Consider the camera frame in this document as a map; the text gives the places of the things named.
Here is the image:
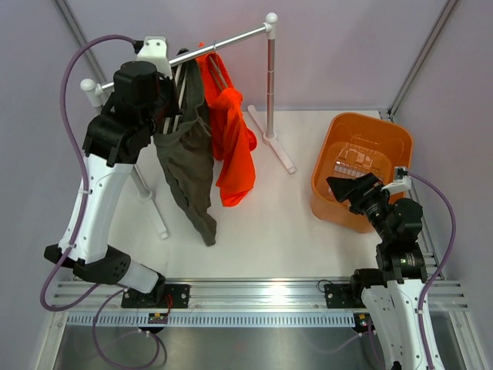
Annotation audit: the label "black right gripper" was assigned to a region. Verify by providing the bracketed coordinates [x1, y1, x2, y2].
[327, 172, 394, 241]

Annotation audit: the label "white plastic hanger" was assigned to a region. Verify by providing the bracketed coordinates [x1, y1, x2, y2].
[163, 63, 188, 134]

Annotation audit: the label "dark green shorts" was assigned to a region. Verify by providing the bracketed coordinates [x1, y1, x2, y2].
[153, 59, 216, 247]

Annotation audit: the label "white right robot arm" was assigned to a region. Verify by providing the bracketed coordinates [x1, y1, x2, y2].
[327, 169, 444, 369]

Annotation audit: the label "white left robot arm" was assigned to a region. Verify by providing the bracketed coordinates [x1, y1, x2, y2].
[44, 61, 173, 308]

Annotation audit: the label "grey metal hanger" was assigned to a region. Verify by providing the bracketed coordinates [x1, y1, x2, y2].
[206, 43, 231, 91]

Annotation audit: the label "orange shorts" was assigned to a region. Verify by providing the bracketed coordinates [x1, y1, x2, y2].
[196, 53, 257, 207]

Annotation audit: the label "orange plastic basket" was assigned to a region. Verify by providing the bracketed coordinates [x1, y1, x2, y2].
[310, 113, 414, 234]

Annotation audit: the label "silver white clothes rack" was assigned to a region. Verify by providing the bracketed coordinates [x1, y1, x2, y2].
[80, 12, 297, 240]

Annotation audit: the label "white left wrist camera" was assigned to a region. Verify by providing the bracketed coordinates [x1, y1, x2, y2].
[134, 36, 169, 65]

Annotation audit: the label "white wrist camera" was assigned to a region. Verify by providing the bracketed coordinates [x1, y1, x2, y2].
[134, 36, 169, 65]
[383, 166, 411, 195]

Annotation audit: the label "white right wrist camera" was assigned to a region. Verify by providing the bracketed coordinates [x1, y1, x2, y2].
[383, 166, 411, 195]

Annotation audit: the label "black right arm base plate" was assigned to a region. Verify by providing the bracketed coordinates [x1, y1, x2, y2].
[324, 283, 364, 309]

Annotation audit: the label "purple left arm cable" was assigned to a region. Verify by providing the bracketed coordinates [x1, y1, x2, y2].
[40, 34, 170, 366]

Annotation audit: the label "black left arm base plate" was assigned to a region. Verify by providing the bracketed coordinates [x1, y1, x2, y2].
[121, 283, 190, 309]

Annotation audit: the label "aluminium mounting rail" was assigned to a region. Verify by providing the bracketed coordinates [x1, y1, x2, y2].
[49, 279, 468, 312]

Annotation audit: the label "white slotted cable duct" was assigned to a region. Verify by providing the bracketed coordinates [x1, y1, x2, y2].
[67, 311, 355, 328]

